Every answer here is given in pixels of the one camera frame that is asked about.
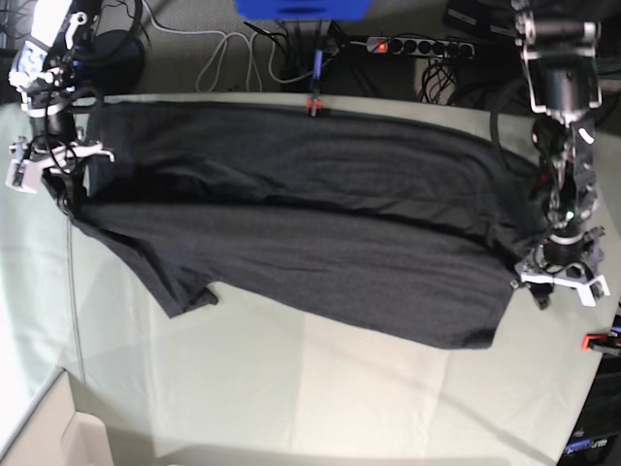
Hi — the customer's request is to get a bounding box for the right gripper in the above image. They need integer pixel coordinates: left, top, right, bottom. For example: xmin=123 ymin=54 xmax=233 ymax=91
xmin=5 ymin=138 xmax=115 ymax=214

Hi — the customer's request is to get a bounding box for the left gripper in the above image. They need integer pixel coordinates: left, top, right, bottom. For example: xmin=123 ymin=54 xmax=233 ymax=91
xmin=515 ymin=225 xmax=610 ymax=311

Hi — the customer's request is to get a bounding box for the black t-shirt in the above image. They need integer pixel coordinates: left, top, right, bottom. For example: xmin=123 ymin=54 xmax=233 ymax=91
xmin=65 ymin=103 xmax=545 ymax=350

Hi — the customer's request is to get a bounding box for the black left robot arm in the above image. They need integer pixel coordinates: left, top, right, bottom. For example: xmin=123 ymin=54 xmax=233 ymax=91
xmin=497 ymin=1 xmax=610 ymax=310

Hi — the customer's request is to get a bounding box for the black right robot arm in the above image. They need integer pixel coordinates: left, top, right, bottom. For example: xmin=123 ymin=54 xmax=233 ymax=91
xmin=5 ymin=1 xmax=146 ymax=214

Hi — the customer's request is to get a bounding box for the red black side clamp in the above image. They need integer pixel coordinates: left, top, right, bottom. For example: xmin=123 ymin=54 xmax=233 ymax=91
xmin=581 ymin=315 xmax=620 ymax=357

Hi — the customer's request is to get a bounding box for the cardboard box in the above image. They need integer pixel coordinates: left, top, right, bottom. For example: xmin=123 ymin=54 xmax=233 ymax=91
xmin=1 ymin=369 xmax=114 ymax=466

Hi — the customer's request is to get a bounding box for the red black table clamp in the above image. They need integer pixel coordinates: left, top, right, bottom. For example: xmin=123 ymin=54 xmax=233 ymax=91
xmin=307 ymin=97 xmax=321 ymax=117

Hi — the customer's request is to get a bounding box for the blue plastic bin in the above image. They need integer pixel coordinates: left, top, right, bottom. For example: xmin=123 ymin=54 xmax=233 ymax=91
xmin=235 ymin=0 xmax=371 ymax=20

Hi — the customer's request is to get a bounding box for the green table cloth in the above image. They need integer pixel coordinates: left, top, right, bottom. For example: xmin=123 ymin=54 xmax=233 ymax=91
xmin=0 ymin=91 xmax=621 ymax=466

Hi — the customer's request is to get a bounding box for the white power strip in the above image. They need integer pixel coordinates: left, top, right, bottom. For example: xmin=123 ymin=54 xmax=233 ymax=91
xmin=366 ymin=36 xmax=476 ymax=60

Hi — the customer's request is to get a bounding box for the white cable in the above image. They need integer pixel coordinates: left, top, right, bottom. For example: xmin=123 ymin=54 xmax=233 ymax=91
xmin=140 ymin=0 xmax=316 ymax=93

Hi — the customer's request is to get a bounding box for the black cable bundle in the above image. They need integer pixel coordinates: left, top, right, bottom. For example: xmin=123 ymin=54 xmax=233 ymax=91
xmin=416 ymin=60 xmax=460 ymax=106

